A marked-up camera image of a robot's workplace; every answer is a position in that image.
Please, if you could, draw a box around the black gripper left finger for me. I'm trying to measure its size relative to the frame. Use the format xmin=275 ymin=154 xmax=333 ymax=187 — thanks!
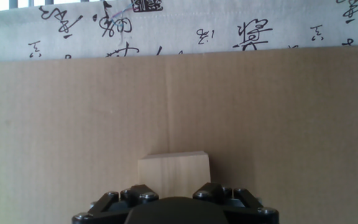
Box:
xmin=71 ymin=184 xmax=160 ymax=224

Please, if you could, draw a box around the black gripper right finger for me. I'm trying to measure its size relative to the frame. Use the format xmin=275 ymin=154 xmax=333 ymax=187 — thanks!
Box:
xmin=192 ymin=182 xmax=280 ymax=224

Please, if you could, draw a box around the cream calligraphy print cloth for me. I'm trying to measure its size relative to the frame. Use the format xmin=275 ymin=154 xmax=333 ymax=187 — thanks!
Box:
xmin=0 ymin=0 xmax=358 ymax=63

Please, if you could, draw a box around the brown cardboard sheet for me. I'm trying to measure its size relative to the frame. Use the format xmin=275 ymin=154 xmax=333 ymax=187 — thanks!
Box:
xmin=0 ymin=45 xmax=358 ymax=224

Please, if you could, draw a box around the light wooden block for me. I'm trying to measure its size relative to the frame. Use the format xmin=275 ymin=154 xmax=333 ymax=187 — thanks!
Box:
xmin=137 ymin=151 xmax=211 ymax=198

